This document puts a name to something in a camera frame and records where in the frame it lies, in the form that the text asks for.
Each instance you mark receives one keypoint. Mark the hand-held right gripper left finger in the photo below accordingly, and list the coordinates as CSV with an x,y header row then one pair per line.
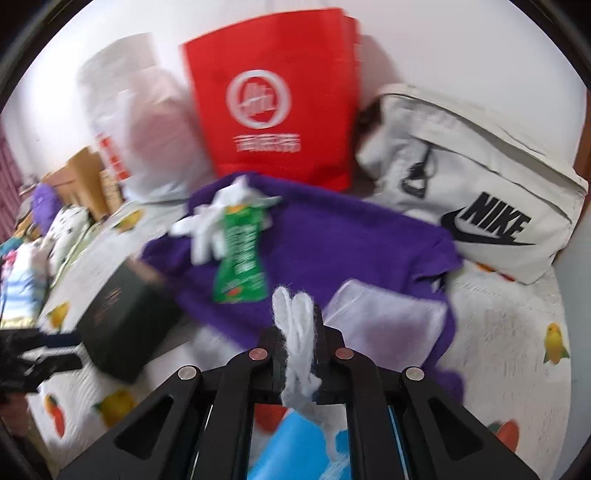
x,y
263,369

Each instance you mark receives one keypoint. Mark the white plastic shopping bag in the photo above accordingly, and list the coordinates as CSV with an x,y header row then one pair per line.
x,y
138,120

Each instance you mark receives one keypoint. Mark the colourful striped blanket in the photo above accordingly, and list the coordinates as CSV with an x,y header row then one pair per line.
x,y
23,281

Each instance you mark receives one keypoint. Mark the purple cloth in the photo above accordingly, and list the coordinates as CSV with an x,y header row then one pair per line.
x,y
332,230

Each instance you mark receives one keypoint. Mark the green packet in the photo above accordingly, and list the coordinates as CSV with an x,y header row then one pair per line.
x,y
240,258

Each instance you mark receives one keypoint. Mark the purple plush toy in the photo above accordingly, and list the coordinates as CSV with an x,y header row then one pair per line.
x,y
45,201

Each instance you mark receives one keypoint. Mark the dark green tea box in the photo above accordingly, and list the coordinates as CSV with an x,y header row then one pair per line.
x,y
124,318

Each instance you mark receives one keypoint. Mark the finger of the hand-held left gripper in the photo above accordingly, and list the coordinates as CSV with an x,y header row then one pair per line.
x,y
53,363
60,340

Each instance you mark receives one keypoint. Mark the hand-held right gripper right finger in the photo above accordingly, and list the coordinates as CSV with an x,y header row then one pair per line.
x,y
339,374

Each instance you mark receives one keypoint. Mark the patterned book box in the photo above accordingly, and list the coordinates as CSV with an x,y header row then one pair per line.
x,y
111,189

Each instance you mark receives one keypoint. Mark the white black dotted pillow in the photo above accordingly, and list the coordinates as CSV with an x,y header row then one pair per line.
x,y
69,235

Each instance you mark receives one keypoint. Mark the red paper bag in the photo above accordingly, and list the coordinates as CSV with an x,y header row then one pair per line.
x,y
272,92

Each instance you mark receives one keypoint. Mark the grey waist bag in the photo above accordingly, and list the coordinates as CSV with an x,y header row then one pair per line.
x,y
471,184

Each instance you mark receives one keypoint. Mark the blue tissue pack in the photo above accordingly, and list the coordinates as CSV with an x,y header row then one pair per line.
x,y
300,443

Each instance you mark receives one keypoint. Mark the fruit print tablecloth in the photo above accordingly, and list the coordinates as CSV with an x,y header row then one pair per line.
x,y
508,332

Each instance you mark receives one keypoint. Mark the wooden headboard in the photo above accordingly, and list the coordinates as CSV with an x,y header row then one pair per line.
x,y
78,180

